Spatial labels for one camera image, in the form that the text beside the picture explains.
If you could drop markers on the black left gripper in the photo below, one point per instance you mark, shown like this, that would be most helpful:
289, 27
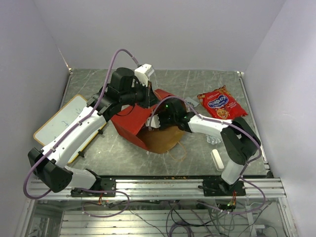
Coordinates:
150, 99

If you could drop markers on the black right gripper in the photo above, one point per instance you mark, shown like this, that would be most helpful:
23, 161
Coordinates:
160, 114

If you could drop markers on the clear plastic wrapper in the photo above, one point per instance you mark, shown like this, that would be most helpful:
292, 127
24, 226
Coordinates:
192, 102
213, 140

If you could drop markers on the red brown paper bag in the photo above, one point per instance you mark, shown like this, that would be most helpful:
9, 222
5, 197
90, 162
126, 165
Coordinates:
131, 125

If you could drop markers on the red cookie snack bag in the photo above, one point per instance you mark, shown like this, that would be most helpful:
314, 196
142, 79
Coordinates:
220, 104

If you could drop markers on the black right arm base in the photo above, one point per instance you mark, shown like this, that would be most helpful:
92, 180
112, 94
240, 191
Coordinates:
215, 186

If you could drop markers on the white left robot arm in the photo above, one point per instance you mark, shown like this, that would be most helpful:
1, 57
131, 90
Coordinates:
126, 87

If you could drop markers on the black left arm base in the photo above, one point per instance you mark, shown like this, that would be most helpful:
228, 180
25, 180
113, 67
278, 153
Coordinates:
102, 184

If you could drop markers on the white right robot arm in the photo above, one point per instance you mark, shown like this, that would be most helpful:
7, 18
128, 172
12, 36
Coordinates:
239, 139

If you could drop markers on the white eraser block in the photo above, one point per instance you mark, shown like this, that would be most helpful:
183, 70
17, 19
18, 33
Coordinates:
217, 160

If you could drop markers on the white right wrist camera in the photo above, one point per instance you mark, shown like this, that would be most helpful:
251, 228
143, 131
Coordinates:
153, 122

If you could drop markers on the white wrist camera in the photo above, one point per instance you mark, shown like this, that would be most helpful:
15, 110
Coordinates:
143, 73
153, 122

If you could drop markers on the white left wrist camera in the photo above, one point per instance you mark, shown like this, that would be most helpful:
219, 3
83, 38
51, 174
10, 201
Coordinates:
143, 73

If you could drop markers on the aluminium frame rail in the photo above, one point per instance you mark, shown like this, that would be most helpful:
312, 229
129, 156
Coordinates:
188, 189

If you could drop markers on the small whiteboard yellow frame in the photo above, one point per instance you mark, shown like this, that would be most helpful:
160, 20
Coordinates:
69, 115

